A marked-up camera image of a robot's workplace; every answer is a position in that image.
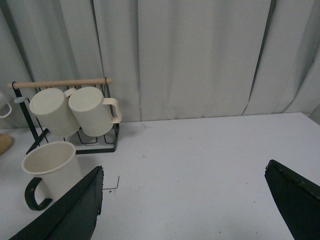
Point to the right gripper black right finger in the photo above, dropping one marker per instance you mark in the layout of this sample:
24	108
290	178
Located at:
297	199

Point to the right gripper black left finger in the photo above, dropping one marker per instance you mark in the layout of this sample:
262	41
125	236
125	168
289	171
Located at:
73	216

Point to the cream cup black handle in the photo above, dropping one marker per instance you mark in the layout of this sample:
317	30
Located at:
54	170

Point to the wooden mug tree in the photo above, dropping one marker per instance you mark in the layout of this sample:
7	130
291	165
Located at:
6	142

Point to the cream ribbed mug right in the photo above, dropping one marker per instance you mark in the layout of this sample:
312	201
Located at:
95	114

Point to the cream ribbed mug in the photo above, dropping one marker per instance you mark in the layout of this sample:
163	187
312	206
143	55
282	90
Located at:
51	107
95	114

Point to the cream ribbed mug left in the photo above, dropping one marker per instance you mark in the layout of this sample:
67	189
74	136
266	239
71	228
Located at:
51	107

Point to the white mug on tree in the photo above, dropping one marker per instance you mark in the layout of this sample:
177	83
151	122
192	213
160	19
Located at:
5	104

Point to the grey curtain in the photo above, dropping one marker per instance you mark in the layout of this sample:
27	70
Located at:
172	59

